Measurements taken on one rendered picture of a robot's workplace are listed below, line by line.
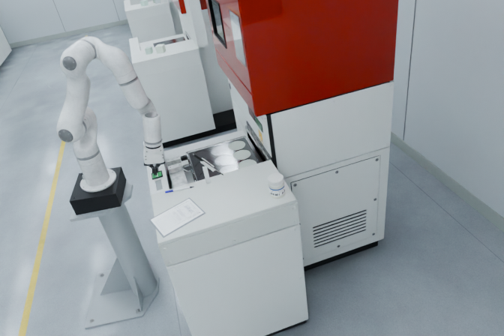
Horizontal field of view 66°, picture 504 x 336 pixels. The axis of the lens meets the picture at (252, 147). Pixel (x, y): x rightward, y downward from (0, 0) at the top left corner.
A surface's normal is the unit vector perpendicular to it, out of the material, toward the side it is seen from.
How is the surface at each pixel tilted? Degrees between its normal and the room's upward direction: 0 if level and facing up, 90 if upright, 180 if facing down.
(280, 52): 90
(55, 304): 0
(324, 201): 90
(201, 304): 90
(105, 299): 0
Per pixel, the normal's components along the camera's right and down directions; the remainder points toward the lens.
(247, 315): 0.29, 0.48
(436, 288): -0.14, -0.83
